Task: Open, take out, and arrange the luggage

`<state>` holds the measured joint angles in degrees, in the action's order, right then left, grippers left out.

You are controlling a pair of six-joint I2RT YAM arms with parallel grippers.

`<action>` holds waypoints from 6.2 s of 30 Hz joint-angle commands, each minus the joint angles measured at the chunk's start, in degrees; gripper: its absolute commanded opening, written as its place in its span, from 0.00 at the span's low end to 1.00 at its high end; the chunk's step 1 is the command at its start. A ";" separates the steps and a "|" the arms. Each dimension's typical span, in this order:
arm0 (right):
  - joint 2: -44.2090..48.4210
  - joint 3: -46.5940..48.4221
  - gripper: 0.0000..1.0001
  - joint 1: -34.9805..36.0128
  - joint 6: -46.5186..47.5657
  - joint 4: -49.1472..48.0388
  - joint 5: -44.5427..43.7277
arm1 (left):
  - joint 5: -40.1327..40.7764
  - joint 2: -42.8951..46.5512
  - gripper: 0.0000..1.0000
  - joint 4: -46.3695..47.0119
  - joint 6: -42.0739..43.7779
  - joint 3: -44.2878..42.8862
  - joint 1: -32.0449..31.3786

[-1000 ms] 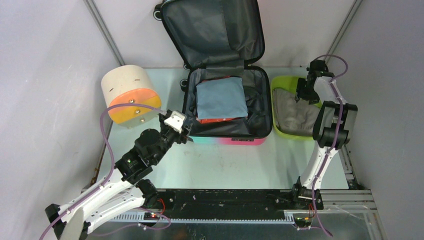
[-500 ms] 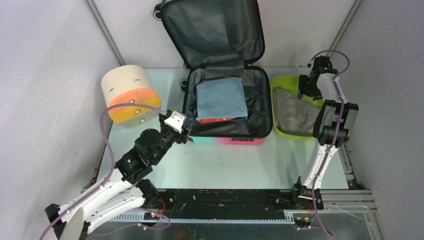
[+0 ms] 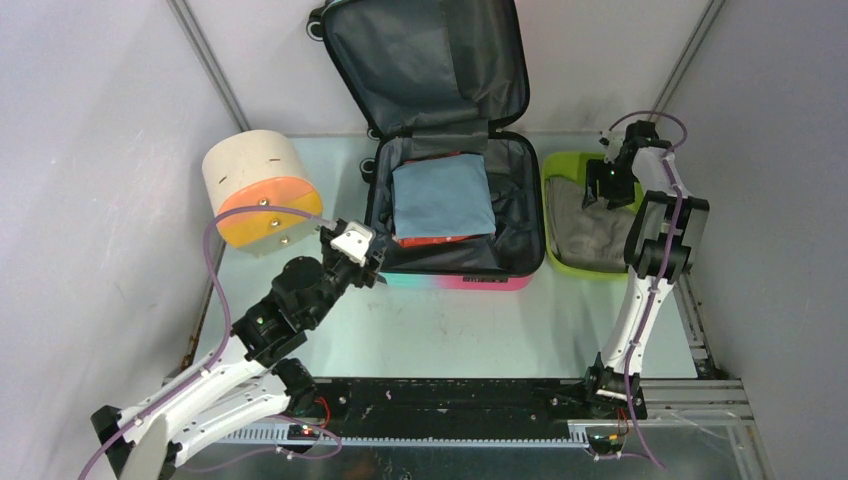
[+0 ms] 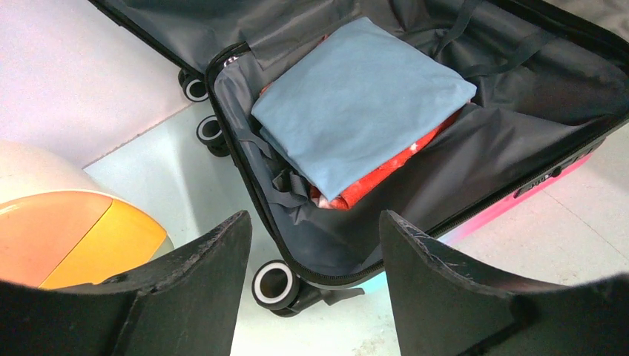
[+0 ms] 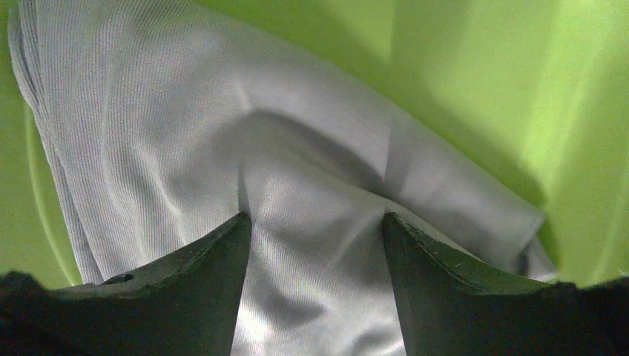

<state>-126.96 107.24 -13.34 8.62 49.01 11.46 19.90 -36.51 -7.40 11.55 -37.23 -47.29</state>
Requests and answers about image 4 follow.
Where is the cream orange cylindrical container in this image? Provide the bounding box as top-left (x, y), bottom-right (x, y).
top-left (1, 140), bottom-right (174, 289)

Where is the light blue cloth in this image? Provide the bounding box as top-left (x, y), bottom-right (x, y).
top-left (250, 17), bottom-right (478, 202)

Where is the orange red item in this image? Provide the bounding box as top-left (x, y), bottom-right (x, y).
top-left (260, 34), bottom-right (472, 211)

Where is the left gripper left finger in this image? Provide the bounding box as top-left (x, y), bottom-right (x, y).
top-left (1, 211), bottom-right (252, 355)

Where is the pink teal cartoon suitcase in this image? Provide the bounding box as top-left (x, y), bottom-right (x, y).
top-left (94, 1), bottom-right (628, 317)

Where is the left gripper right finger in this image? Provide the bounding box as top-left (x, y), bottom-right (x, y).
top-left (379, 211), bottom-right (628, 355)

